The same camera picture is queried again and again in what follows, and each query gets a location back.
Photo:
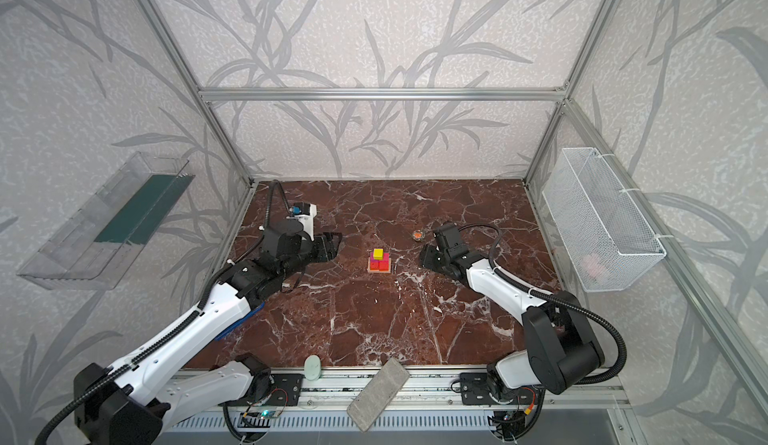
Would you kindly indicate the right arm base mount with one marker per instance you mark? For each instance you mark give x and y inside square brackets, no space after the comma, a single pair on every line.
[477,389]

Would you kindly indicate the aluminium horizontal frame bar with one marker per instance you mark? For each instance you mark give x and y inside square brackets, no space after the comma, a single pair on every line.
[216,94]

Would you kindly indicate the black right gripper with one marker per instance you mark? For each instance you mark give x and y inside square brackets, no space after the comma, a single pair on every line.
[441,256]

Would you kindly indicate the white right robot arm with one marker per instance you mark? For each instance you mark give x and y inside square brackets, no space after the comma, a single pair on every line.
[565,344]

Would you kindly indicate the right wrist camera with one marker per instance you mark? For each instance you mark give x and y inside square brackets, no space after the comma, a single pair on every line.
[449,240]

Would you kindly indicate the white wire basket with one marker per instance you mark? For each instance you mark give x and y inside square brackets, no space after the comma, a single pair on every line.
[595,213]

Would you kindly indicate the pale green oval soap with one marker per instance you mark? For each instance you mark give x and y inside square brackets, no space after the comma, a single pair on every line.
[312,368]

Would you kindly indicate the aluminium frame post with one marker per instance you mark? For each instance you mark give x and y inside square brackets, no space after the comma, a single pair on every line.
[595,32]

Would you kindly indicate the grey stone slab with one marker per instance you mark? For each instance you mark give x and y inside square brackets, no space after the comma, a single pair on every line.
[371,402]

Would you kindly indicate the natural wood block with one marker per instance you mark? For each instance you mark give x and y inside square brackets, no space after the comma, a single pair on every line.
[378,270]

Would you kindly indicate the left back frame post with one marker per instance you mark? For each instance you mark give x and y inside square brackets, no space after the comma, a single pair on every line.
[153,16]

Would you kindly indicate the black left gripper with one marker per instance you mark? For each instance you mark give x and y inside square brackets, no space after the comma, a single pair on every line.
[318,247]

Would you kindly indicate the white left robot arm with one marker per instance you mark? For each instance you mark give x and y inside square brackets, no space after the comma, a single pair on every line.
[132,401]

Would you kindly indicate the pink item in basket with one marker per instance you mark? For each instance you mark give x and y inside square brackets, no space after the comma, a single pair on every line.
[594,267]

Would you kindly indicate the clear plastic wall bin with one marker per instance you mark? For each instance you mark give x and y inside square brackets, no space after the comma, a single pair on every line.
[94,249]

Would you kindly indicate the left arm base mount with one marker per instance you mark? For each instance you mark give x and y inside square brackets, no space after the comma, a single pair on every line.
[278,390]

